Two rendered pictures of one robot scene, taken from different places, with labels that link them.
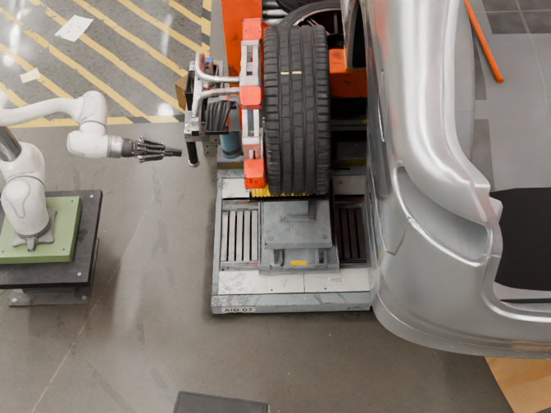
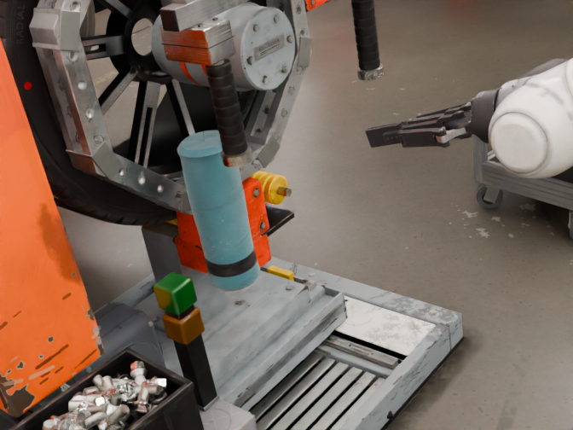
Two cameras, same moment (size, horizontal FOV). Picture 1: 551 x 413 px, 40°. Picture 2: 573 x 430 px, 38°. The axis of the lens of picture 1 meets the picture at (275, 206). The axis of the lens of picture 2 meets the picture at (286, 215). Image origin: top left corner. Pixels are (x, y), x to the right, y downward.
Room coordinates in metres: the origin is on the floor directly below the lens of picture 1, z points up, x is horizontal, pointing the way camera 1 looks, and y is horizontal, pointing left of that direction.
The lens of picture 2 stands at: (3.02, 1.08, 1.23)
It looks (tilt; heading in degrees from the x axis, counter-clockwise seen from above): 28 degrees down; 223
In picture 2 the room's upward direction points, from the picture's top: 10 degrees counter-clockwise
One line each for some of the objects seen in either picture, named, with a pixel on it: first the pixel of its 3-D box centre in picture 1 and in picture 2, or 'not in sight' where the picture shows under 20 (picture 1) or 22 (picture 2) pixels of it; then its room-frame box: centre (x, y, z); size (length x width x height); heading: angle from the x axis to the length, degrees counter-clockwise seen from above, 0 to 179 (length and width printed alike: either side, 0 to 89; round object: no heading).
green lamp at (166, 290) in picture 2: not in sight; (175, 293); (2.45, 0.32, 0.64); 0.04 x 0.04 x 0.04; 89
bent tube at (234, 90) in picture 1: (217, 97); not in sight; (2.00, 0.20, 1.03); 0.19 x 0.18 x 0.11; 89
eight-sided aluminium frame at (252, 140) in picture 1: (252, 112); (191, 41); (2.09, 0.07, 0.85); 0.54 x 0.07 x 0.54; 179
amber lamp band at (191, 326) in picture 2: not in sight; (183, 322); (2.45, 0.32, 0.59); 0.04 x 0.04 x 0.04; 89
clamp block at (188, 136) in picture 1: (197, 132); not in sight; (1.93, 0.28, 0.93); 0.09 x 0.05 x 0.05; 89
